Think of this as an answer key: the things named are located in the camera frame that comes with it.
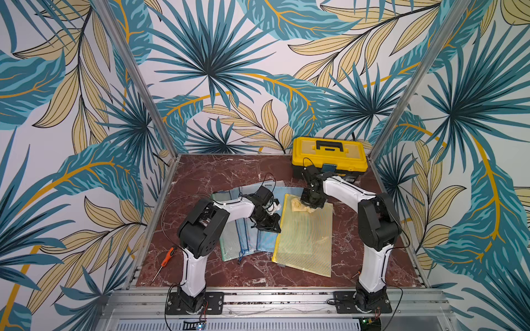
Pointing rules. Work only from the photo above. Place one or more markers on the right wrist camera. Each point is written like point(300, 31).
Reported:
point(310, 171)

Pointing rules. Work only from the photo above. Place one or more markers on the yellow black toolbox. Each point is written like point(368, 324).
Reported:
point(345, 158)

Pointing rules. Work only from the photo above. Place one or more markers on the yellow mesh document bag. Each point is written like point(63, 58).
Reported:
point(305, 241)

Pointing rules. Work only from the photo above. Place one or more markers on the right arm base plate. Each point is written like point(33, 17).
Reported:
point(353, 302)

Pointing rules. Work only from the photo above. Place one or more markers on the orange screwdriver left side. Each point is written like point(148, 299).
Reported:
point(165, 261)

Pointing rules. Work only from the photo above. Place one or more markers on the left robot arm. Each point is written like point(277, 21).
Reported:
point(202, 228)

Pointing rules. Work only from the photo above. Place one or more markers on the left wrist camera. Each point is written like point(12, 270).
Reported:
point(267, 200)

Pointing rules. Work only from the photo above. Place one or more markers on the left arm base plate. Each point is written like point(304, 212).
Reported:
point(179, 303)

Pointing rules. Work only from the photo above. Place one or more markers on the light blue mesh document bag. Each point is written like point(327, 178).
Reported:
point(248, 236)

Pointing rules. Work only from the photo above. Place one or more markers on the white blue-edged mesh document bag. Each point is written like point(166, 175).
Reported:
point(254, 194)

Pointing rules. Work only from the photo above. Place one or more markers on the cream wiping cloth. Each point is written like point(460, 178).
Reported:
point(298, 206)

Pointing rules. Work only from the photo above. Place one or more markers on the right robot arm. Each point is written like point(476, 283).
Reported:
point(377, 225)

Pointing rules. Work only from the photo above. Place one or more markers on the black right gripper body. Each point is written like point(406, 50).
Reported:
point(312, 196)

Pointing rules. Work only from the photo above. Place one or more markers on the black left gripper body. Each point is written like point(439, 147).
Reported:
point(266, 221)

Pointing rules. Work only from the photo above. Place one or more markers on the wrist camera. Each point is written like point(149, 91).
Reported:
point(267, 200)
point(310, 171)

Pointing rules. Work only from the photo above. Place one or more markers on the aluminium front rail frame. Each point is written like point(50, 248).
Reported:
point(276, 309)

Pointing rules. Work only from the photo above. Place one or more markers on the green-edged mesh document bag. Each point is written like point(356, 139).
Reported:
point(229, 242)

